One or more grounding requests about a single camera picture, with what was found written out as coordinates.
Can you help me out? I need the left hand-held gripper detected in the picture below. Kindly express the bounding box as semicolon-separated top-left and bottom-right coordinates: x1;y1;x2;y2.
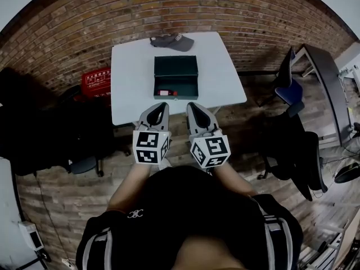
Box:
132;102;172;166

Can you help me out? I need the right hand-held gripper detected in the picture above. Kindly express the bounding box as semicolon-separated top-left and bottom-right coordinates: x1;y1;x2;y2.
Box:
186;102;232;169

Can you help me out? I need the dark green metal box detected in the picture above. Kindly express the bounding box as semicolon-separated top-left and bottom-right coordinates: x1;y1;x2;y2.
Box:
153;55;200;101

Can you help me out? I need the person's right forearm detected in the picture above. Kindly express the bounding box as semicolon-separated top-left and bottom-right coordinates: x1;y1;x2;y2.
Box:
209;163;258;199

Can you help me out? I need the person's left forearm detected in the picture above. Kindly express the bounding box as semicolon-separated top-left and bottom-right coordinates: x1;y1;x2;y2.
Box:
107;161;159;214

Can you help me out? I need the red printed box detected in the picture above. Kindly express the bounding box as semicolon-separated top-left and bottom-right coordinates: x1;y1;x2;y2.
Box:
74;67;112;108

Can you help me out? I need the white power box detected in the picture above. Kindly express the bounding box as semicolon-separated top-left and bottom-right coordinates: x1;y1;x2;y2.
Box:
17;220;46;254

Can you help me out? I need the person's white shoe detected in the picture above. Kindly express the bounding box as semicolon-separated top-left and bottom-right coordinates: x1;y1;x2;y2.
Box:
158;157;173;171

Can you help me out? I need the grey baseball cap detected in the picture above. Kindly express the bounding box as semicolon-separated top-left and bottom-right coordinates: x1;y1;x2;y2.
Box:
149;33;195;53

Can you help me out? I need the person's black shirt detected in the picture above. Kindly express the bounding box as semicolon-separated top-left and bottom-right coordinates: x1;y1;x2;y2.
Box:
75;164;304;270

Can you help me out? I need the blue seat chair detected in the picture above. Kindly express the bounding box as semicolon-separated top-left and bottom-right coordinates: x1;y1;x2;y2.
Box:
256;46;306;118

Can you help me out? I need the black office chair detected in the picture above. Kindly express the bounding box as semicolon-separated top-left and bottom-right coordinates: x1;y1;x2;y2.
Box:
0;66;116;177
257;105;329;203

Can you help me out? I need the dark desk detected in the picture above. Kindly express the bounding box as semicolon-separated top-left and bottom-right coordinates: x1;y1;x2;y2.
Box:
292;43;354;147

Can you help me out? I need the person's head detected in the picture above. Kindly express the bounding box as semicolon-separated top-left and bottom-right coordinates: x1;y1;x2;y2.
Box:
170;236;250;270

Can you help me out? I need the metal rack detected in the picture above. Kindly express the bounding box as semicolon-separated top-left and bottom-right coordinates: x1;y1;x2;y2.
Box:
297;219;354;270

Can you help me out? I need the grey shoulder strap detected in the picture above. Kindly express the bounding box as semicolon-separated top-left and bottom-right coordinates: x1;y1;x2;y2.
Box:
257;198;292;270
80;226;114;270

